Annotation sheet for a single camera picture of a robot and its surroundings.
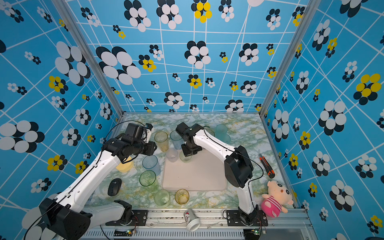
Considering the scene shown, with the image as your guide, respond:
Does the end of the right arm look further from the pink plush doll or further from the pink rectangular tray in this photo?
the pink plush doll

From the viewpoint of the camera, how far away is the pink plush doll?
2.36 feet

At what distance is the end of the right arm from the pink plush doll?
16.6 inches

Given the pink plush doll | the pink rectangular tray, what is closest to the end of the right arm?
the pink rectangular tray

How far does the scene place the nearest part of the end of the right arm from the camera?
63cm
